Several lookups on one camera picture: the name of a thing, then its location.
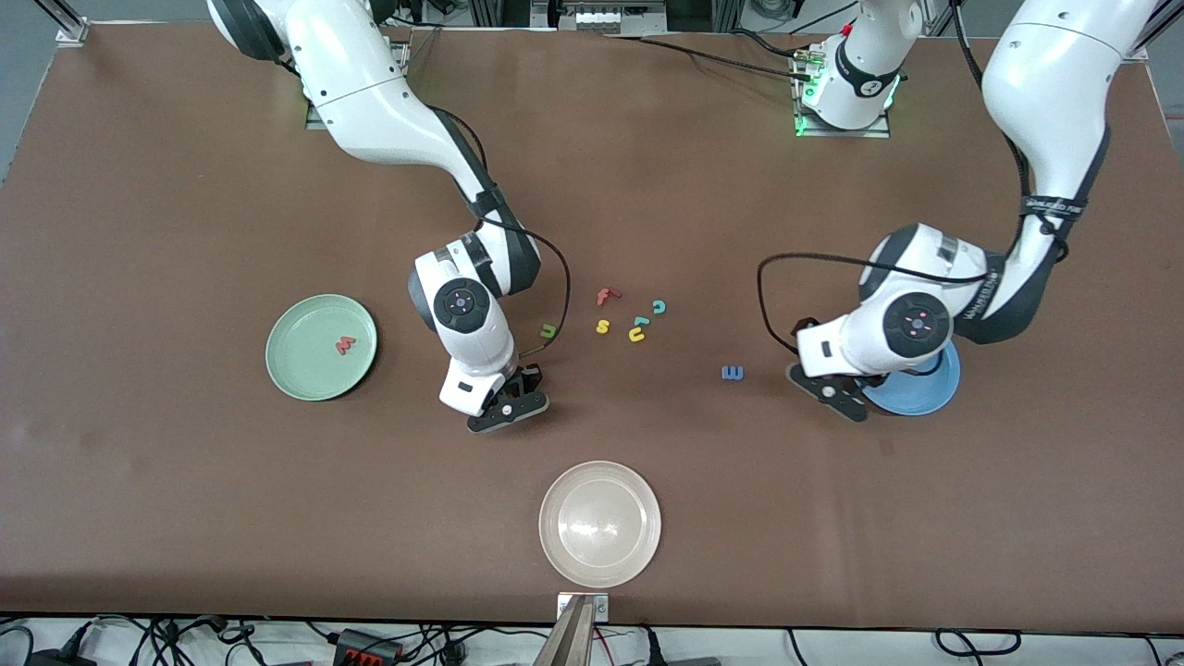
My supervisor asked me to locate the blue plate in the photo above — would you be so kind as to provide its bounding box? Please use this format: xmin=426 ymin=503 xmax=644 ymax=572
xmin=860 ymin=340 xmax=961 ymax=417

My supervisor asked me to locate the beige plate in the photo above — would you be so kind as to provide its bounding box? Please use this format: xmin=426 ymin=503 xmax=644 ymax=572
xmin=538 ymin=461 xmax=663 ymax=589

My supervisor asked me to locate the green plate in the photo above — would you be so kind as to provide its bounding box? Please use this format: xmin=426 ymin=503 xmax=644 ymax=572
xmin=265 ymin=294 xmax=378 ymax=402

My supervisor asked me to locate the black red power strip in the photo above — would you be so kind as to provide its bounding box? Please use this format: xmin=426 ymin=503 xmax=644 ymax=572
xmin=331 ymin=628 xmax=404 ymax=663

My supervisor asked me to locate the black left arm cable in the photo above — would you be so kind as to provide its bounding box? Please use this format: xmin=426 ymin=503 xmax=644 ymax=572
xmin=758 ymin=0 xmax=1065 ymax=358

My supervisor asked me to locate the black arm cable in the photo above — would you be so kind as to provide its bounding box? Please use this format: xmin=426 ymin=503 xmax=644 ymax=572
xmin=430 ymin=106 xmax=572 ymax=358
xmin=758 ymin=0 xmax=1065 ymax=358

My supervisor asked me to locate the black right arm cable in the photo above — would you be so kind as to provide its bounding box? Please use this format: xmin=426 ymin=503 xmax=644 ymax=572
xmin=430 ymin=106 xmax=572 ymax=358

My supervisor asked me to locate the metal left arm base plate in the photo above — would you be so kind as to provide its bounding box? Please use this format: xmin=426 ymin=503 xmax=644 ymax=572
xmin=793 ymin=46 xmax=892 ymax=140

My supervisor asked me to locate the metal camera mount pole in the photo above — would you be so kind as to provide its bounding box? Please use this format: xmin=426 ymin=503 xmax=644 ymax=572
xmin=533 ymin=592 xmax=611 ymax=666

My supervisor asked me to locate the short black table cable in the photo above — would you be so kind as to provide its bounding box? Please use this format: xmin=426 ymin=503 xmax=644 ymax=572
xmin=731 ymin=28 xmax=820 ymax=61

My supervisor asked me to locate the long black table cable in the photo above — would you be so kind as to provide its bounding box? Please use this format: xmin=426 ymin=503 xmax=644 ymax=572
xmin=601 ymin=33 xmax=817 ymax=82

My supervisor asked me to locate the black looped floor cable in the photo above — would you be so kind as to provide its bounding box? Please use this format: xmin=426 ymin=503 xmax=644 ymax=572
xmin=934 ymin=628 xmax=1023 ymax=659

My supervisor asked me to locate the grey metal frame device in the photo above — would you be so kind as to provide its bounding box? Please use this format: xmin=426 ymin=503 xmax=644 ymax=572
xmin=553 ymin=0 xmax=669 ymax=36

